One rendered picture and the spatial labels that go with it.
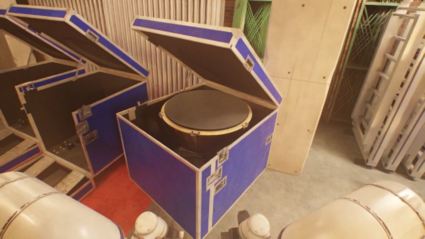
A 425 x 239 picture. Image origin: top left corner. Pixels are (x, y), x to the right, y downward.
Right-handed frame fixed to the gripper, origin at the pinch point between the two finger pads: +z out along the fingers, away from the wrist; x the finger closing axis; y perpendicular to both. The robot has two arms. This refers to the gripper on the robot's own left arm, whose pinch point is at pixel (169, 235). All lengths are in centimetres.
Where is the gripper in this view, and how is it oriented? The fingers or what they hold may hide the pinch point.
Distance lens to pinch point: 130.5
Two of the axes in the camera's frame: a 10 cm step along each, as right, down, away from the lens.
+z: 1.3, 6.4, 7.6
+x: -9.8, 0.0, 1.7
